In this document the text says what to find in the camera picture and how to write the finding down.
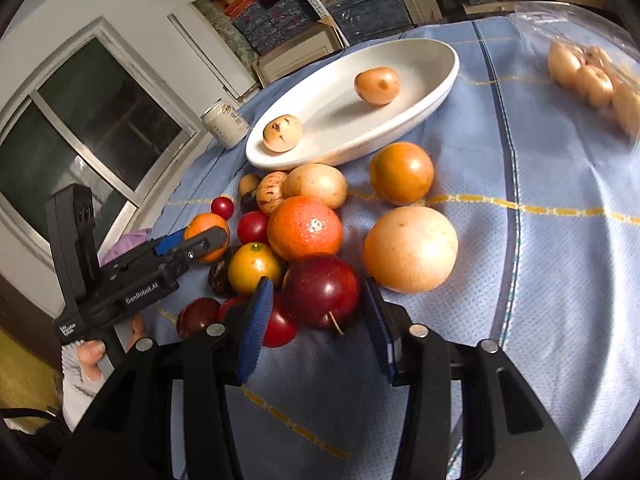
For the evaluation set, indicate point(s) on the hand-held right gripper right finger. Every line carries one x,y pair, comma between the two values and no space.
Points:
379,330

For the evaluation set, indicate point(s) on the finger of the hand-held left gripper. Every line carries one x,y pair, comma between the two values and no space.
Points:
202,245
167,245

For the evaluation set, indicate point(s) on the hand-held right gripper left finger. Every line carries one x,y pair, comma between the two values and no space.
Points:
256,330

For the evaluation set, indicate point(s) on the orange tangerine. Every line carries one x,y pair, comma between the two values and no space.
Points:
202,225

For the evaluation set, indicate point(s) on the dark purple passion fruit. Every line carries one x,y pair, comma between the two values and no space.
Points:
220,277

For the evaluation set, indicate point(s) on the small red cherry tomato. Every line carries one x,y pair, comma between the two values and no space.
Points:
222,207

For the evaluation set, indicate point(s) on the red apple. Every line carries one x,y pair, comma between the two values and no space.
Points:
320,290

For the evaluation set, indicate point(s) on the small tan fruit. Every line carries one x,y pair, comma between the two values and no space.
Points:
248,183

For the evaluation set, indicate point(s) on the brown-spotted tan fruit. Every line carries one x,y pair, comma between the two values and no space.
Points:
282,133

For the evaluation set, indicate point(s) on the orange persimmon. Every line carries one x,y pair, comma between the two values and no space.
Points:
401,172

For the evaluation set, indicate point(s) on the white oval plate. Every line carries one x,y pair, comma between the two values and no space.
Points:
350,125

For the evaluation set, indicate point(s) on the smooth tan round fruit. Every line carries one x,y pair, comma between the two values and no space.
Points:
377,86

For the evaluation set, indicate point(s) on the person's left hand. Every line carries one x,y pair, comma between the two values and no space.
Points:
85,365

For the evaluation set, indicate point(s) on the small red plum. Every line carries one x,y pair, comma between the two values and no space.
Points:
230,307

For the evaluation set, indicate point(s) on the purple plastic bag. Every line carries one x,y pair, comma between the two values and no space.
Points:
125,247

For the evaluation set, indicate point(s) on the dark red plum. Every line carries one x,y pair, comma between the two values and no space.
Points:
197,317

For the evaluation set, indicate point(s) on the small dark fruit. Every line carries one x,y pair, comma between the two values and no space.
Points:
248,203

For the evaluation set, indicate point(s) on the speckled tan passion fruit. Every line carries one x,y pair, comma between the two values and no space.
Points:
271,192

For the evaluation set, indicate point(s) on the large pale grapefruit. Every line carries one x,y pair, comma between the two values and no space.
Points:
410,249

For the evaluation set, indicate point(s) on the large orange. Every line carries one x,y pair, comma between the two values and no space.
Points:
304,227

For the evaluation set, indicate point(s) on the white drink can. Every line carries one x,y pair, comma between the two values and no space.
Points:
225,122

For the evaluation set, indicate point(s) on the tan pear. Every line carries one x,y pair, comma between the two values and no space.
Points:
316,185

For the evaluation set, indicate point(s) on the white framed window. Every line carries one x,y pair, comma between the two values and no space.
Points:
100,110

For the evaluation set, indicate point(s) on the blue striped tablecloth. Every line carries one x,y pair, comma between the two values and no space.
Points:
550,260

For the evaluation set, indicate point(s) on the green marbled panel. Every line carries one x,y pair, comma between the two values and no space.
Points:
220,35

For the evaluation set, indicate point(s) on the wooden framed panel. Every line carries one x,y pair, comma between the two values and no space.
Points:
300,55

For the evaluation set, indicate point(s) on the metal shelf rack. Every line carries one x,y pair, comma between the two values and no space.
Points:
320,7

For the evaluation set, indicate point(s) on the cluster of small orange loquats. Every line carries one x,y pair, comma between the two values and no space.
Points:
594,85

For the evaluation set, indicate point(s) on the clear plastic clamshell box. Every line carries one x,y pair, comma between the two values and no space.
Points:
550,25

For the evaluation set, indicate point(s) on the white wall pipe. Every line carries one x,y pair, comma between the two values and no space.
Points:
200,46

